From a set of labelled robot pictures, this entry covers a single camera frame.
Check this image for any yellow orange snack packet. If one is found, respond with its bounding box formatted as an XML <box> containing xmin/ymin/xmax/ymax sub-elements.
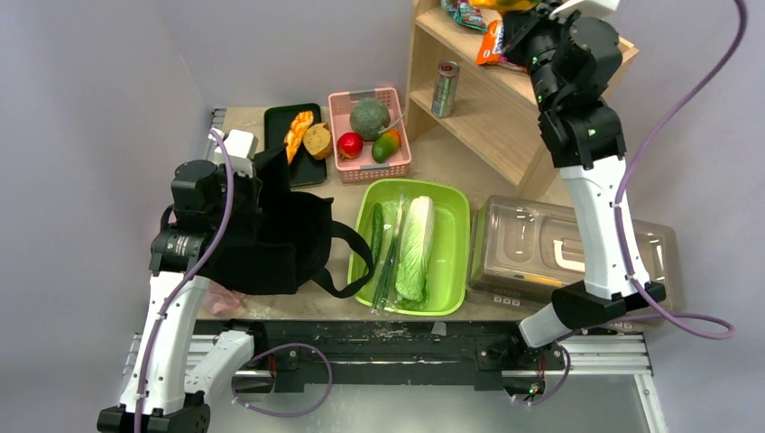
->
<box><xmin>468</xmin><ymin>0</ymin><xmax>539</xmax><ymax>14</ymax></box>

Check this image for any teal candy packet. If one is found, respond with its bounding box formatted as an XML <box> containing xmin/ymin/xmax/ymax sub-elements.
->
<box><xmin>440</xmin><ymin>0</ymin><xmax>487</xmax><ymax>32</ymax></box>

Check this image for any orange green mango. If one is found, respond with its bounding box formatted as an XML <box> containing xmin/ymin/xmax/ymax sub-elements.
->
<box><xmin>372</xmin><ymin>129</ymin><xmax>401</xmax><ymax>163</ymax></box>

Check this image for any green netted melon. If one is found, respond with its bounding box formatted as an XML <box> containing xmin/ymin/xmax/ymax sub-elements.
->
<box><xmin>349</xmin><ymin>97</ymin><xmax>391</xmax><ymax>142</ymax></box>

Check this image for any red tomato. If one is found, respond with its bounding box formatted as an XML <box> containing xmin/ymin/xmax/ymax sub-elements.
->
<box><xmin>336</xmin><ymin>132</ymin><xmax>364</xmax><ymax>160</ymax></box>

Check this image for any green cucumber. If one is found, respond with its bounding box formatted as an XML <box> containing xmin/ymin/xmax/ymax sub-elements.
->
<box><xmin>370</xmin><ymin>203</ymin><xmax>384</xmax><ymax>263</ymax></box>

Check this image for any napa cabbage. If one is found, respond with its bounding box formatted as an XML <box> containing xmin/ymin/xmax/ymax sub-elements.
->
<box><xmin>395</xmin><ymin>196</ymin><xmax>435</xmax><ymax>309</ymax></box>

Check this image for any orange braided bread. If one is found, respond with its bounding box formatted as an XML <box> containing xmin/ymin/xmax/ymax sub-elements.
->
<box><xmin>284</xmin><ymin>111</ymin><xmax>314</xmax><ymax>164</ymax></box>

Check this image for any black cloth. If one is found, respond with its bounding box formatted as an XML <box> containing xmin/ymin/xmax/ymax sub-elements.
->
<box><xmin>199</xmin><ymin>148</ymin><xmax>375</xmax><ymax>299</ymax></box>

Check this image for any pink plastic grocery bag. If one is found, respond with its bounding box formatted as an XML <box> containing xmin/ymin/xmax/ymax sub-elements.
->
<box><xmin>202</xmin><ymin>281</ymin><xmax>244</xmax><ymax>317</ymax></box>

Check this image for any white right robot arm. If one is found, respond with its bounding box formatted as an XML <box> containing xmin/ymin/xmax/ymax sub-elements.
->
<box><xmin>502</xmin><ymin>1</ymin><xmax>666</xmax><ymax>367</ymax></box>

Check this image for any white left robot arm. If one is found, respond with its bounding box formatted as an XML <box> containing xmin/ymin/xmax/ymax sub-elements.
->
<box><xmin>97</xmin><ymin>159</ymin><xmax>258</xmax><ymax>432</ymax></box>

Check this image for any wooden shelf unit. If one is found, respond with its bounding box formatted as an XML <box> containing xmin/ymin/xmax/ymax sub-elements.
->
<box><xmin>403</xmin><ymin>0</ymin><xmax>640</xmax><ymax>206</ymax></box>

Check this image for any silver drink can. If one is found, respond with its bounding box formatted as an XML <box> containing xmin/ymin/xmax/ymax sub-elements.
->
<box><xmin>431</xmin><ymin>60</ymin><xmax>460</xmax><ymax>118</ymax></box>

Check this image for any clear plastic toolbox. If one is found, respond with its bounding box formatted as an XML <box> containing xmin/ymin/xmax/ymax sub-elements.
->
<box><xmin>466</xmin><ymin>195</ymin><xmax>686</xmax><ymax>311</ymax></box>

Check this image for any pink perforated plastic basket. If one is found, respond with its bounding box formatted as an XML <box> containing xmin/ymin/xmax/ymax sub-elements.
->
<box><xmin>327</xmin><ymin>87</ymin><xmax>412</xmax><ymax>183</ymax></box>

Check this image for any green plastic tray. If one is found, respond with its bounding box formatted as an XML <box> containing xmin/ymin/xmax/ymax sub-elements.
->
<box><xmin>355</xmin><ymin>179</ymin><xmax>471</xmax><ymax>317</ymax></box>

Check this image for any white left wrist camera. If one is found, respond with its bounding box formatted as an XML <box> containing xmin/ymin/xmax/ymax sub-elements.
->
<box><xmin>208</xmin><ymin>128</ymin><xmax>257</xmax><ymax>178</ymax></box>

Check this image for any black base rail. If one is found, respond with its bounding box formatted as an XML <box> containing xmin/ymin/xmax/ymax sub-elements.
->
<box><xmin>122</xmin><ymin>319</ymin><xmax>654</xmax><ymax>396</ymax></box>

